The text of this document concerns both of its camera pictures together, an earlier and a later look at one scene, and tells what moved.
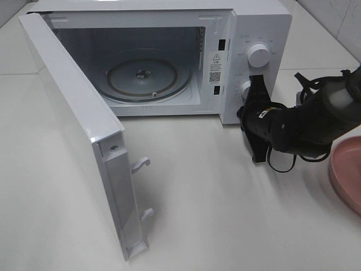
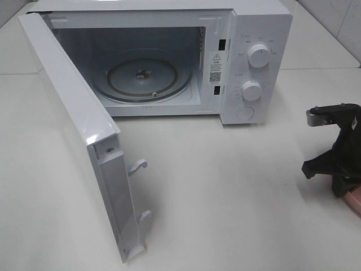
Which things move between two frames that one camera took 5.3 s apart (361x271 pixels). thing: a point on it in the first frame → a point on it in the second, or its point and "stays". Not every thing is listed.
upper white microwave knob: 259,55 stays
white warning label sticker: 215,68 stays
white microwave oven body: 181,58 stays
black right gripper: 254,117 → 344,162
